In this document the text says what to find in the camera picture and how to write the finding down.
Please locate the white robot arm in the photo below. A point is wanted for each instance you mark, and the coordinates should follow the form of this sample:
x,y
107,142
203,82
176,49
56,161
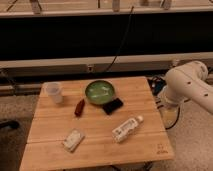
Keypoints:
x,y
186,81

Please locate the black sponge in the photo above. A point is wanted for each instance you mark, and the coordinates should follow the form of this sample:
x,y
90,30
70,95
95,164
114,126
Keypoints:
x,y
110,107

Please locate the green bowl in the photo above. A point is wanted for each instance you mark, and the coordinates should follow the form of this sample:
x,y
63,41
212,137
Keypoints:
x,y
99,92

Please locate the dark red oblong object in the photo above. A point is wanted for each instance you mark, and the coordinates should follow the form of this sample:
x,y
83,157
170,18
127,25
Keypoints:
x,y
79,108

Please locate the white plastic bottle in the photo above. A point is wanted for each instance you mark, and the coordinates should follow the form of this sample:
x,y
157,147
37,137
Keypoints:
x,y
121,132

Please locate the clear plastic cup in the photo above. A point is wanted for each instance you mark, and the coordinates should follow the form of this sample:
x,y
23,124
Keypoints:
x,y
54,91

